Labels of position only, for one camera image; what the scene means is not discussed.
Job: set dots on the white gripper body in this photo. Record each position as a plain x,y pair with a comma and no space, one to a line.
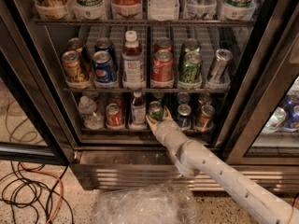
163,129

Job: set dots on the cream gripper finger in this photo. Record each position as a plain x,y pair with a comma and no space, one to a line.
153,123
167,114

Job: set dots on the green can bottom shelf front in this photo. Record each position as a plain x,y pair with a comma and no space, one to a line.
156,110

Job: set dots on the green can shelf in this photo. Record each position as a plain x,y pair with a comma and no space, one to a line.
158,96
190,44
156,110
189,69

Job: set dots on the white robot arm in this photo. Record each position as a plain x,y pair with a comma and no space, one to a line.
191,156

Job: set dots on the blue can bottom shelf front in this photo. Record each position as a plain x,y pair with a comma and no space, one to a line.
184,116

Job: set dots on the blue can shelf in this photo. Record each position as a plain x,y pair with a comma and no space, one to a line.
184,116
183,98

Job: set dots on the green can bottom shelf rear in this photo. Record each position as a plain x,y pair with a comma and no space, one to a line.
158,96

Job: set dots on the tea bottle bottom shelf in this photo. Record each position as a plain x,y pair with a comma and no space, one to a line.
138,111

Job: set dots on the tea bottle shelf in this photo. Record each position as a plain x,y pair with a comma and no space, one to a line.
138,111
133,60

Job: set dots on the blue can bottom shelf rear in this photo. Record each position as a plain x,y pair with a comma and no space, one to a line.
183,98

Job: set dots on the brown can bottom shelf front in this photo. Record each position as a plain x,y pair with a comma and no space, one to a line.
204,117

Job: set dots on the brown can shelf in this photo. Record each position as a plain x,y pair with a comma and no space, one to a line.
204,117
204,98

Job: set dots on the red can bottom shelf front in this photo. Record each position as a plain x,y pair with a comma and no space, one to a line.
114,115

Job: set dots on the red can shelf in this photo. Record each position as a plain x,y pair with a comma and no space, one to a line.
163,43
162,68
114,115

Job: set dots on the brown can bottom shelf rear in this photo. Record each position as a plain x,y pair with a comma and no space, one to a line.
204,98

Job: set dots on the red can middle shelf front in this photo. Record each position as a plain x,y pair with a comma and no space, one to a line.
162,68

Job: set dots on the green can middle shelf front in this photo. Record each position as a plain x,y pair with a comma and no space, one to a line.
189,69

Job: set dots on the clear water bottle bottom shelf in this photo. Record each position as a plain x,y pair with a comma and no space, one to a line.
92,117

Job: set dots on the tea bottle middle shelf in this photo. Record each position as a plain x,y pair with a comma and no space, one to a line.
133,60

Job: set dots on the red can middle shelf rear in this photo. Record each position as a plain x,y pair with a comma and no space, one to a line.
163,43

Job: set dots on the green can middle shelf rear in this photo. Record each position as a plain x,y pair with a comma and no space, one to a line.
190,44

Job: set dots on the blue pepsi can front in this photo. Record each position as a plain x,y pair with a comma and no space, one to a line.
104,67

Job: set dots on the blue pepsi can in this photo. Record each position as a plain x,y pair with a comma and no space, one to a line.
105,44
104,67

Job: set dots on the slim silver can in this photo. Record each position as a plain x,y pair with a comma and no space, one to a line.
222,58

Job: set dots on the steel fridge cabinet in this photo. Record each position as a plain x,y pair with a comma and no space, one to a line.
124,158

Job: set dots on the gold can middle shelf front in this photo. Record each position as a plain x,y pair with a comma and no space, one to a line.
74,67

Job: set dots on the gold can shelf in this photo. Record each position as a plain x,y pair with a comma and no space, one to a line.
74,67
78,45

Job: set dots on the blue pepsi can rear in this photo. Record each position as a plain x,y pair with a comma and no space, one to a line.
105,44

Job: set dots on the right glass fridge door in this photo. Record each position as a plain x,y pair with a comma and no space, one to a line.
264,72

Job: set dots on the glass fridge door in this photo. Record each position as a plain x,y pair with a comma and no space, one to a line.
30,126
264,72

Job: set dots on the gold can middle shelf rear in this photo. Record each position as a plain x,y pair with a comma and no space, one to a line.
78,45

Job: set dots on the white can behind right door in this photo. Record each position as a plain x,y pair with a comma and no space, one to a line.
275,120

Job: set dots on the left glass fridge door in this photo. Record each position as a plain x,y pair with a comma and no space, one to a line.
30,126

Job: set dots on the blue can behind right door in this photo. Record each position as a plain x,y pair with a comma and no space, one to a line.
291,122

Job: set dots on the clear plastic bag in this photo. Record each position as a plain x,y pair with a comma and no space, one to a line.
165,203

